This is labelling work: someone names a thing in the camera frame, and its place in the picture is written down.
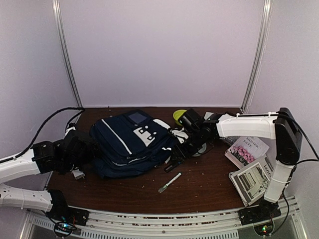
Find left aluminium corner post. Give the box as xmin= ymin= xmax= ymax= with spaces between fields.
xmin=52 ymin=0 xmax=83 ymax=107

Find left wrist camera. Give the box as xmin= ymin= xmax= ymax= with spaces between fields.
xmin=65 ymin=123 xmax=77 ymax=136

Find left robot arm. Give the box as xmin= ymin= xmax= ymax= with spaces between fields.
xmin=0 ymin=127 xmax=101 ymax=226

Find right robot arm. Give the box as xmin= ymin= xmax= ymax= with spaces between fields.
xmin=171 ymin=108 xmax=309 ymax=224

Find navy blue student backpack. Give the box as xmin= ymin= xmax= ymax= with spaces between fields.
xmin=89 ymin=110 xmax=178 ymax=178

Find black blue highlighter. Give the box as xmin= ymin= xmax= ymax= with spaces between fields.
xmin=164 ymin=162 xmax=180 ymax=173

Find aluminium corner post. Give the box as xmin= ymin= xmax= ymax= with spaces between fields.
xmin=52 ymin=0 xmax=83 ymax=107
xmin=241 ymin=0 xmax=273 ymax=113

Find lime green bowl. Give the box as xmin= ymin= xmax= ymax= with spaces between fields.
xmin=173 ymin=109 xmax=187 ymax=126

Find dark cover book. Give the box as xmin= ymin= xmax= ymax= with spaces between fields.
xmin=221 ymin=136 xmax=240 ymax=145

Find pale blue ceramic bowl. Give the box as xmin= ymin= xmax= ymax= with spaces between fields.
xmin=192 ymin=143 xmax=207 ymax=157

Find aluminium front rail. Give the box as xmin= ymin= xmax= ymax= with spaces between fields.
xmin=17 ymin=196 xmax=311 ymax=239

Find black white photo magazine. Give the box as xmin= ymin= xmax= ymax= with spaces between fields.
xmin=229 ymin=155 xmax=274 ymax=207

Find white charger with cable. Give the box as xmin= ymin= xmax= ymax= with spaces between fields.
xmin=72 ymin=169 xmax=85 ymax=180

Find white book pink flowers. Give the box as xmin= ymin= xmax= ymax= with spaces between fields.
xmin=225 ymin=136 xmax=270 ymax=169

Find white green marker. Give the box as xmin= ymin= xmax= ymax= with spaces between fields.
xmin=158 ymin=172 xmax=182 ymax=193

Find right aluminium corner post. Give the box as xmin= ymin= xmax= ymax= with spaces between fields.
xmin=241 ymin=0 xmax=273 ymax=113

